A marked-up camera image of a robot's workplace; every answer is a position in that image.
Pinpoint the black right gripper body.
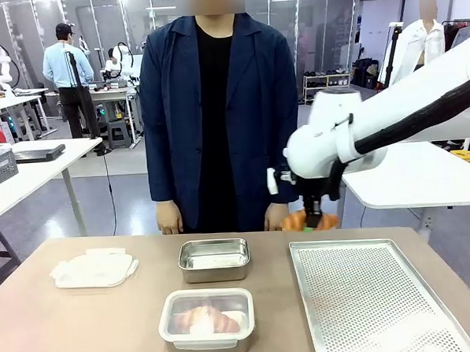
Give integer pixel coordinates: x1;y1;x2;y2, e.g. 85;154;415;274
298;174;327;217

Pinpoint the golden brown croissant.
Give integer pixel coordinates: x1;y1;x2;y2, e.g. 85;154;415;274
172;301;242;338
280;207;340;234

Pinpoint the clear plastic clip lid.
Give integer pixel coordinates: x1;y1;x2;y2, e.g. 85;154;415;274
48;245;142;292
156;285;257;352

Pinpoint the stainless steel rectangular container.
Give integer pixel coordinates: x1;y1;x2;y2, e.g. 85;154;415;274
177;237;252;285
160;289;257;352

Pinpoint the person's right navy-sleeved forearm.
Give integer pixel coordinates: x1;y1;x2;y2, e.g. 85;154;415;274
143;127;181;205

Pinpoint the person's left hand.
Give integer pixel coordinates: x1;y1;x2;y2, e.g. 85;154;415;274
262;202;292;233

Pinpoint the person's right hand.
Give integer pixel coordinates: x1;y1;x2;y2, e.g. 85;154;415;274
155;198;184;236

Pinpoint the perforated metal baking tray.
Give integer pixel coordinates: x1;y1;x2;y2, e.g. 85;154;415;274
288;232;470;352

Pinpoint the large white side table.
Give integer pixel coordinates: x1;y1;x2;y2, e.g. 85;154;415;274
337;138;470;242

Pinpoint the white shoe rack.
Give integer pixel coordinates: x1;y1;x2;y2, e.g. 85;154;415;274
302;71;354;106

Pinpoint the person in navy coat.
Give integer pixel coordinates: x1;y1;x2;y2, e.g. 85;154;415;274
134;0;305;238

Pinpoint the black luggage bag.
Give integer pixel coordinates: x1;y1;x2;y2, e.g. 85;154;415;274
350;57;382;92

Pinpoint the black tripod with white head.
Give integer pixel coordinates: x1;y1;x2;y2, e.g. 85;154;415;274
379;22;408;87

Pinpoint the mannequin in white shirt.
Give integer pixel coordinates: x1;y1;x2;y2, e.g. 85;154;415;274
383;0;449;87

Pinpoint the grey step stool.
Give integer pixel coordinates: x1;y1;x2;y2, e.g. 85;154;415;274
106;119;135;150

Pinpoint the clothes rack with garments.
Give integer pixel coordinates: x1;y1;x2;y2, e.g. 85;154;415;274
441;18;470;55

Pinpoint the background workbench with equipment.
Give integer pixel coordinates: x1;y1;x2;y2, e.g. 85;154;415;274
87;75;144;148

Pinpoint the small white background robot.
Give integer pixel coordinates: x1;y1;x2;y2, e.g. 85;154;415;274
100;41;137;80

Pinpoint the white table with grey leg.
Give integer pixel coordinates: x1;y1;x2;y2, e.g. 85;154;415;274
0;135;109;242

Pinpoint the man in light blue shirt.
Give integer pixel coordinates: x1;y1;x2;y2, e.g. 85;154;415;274
39;20;101;142

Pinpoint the flat black case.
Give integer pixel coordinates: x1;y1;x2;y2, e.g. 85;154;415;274
11;143;68;164

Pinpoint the white background desk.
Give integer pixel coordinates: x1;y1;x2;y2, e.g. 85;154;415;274
0;86;59;143

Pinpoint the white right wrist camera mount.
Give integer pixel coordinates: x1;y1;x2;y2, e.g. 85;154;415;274
266;167;281;195

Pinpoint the black right arm cable sleeve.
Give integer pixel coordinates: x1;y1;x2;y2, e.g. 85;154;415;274
320;74;470;202

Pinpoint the thin black camera tripod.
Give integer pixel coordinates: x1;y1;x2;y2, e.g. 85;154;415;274
64;48;108;157

